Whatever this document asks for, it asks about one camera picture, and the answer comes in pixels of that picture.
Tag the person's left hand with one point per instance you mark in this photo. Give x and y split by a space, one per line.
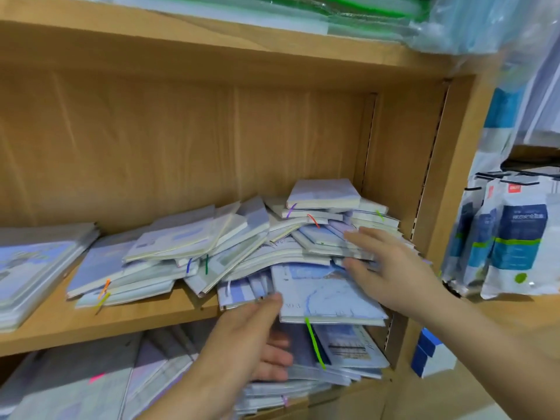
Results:
241 350

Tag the person's right hand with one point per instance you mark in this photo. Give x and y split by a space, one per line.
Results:
398 280

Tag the blue map print notebook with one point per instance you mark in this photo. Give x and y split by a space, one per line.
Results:
324 297

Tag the pile of small notebooks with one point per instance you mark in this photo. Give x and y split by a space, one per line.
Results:
192 245

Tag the row of patterned notebooks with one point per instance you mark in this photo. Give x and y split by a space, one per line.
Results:
87 380

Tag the stack of large blue notebooks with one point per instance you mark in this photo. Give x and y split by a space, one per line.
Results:
35 266

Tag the wooden shelf unit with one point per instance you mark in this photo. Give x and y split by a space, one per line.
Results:
219 48

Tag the person's right forearm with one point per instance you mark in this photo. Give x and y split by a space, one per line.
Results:
499 363

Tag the blue white small box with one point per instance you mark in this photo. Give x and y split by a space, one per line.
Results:
431 354

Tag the light blue plastic bag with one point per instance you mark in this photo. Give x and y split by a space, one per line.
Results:
490 21

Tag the stack of green edged packets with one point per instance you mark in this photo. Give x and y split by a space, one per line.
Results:
262 8

